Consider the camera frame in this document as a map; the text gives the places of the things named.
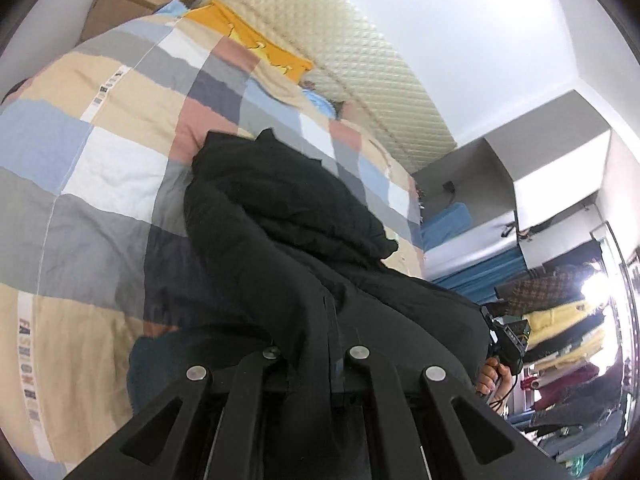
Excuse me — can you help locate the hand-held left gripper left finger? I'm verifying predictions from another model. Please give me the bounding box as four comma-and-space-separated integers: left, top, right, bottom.
65, 346, 289, 480

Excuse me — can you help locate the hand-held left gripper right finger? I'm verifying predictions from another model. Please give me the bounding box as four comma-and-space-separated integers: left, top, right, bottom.
342, 345, 551, 480

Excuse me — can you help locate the black puffer jacket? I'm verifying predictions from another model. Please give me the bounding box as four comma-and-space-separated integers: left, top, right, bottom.
126, 129, 495, 480

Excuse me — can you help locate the rack of hanging clothes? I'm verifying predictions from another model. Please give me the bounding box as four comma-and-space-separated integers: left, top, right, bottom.
494, 259, 632, 463

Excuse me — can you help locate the person's right hand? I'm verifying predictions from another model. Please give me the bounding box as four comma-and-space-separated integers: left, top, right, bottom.
475, 357, 517, 410

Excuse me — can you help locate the blue curtain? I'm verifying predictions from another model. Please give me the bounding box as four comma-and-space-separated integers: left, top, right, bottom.
429, 245, 527, 307

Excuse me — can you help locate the blue hanging cloth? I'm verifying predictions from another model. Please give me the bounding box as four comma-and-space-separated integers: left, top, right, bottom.
421, 203, 474, 252

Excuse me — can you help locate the checked patchwork quilt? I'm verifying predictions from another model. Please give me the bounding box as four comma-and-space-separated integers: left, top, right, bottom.
0, 1, 427, 466

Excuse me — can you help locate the light blue pillow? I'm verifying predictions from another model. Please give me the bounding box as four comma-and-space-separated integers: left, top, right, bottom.
301, 87, 338, 117

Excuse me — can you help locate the cream quilted headboard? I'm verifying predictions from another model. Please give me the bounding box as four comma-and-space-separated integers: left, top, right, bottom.
202, 0, 459, 176

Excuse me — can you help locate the yellow pillow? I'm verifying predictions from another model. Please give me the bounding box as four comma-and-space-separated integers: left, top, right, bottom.
184, 0, 315, 81

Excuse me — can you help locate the wooden nightstand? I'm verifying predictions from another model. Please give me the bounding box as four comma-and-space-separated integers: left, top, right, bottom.
80, 0, 201, 44

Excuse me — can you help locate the grey wall cabinet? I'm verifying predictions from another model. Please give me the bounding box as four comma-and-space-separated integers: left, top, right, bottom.
410, 89, 640, 241

